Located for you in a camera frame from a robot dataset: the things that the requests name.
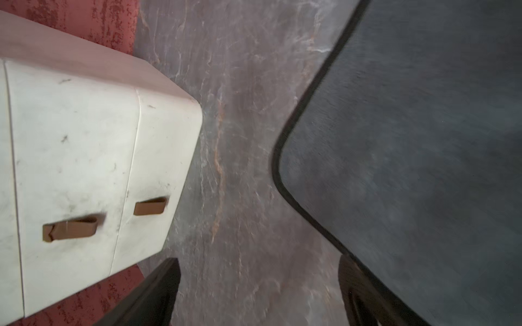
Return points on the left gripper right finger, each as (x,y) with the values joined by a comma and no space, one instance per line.
(367,300)

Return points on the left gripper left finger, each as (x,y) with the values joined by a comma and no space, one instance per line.
(152,301)

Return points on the green dishcloth black trim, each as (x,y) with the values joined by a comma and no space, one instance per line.
(405,151)

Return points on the white three-drawer storage box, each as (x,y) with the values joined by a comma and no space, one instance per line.
(95,150)

